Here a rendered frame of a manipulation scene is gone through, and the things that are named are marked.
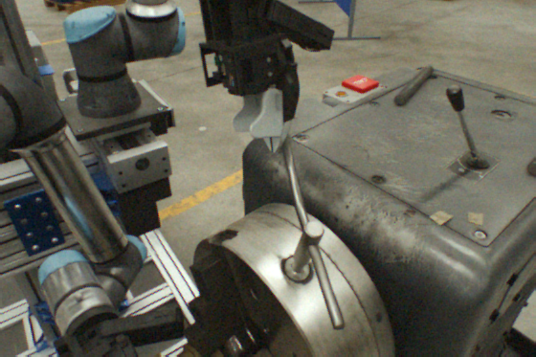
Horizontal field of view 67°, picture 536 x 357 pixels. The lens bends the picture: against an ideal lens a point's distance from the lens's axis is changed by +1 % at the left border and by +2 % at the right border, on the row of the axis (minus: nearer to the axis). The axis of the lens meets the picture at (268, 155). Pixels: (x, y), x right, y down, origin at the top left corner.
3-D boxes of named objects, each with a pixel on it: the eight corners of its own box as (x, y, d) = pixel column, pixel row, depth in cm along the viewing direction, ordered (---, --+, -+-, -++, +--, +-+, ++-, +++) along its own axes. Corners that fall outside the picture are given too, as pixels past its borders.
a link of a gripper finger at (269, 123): (246, 164, 50) (235, 93, 46) (280, 147, 54) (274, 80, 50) (261, 170, 48) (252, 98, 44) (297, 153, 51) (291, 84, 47)
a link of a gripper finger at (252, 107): (232, 157, 53) (220, 89, 49) (266, 142, 56) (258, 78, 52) (246, 164, 50) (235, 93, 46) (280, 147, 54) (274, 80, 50)
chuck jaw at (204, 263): (251, 302, 62) (224, 233, 60) (269, 311, 58) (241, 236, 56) (189, 347, 56) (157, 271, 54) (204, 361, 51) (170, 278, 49)
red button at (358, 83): (357, 81, 94) (358, 74, 93) (378, 90, 90) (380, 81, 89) (340, 89, 91) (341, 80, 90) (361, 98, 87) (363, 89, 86)
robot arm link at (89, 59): (73, 63, 100) (56, 7, 93) (128, 55, 105) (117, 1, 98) (77, 80, 91) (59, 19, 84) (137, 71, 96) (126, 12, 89)
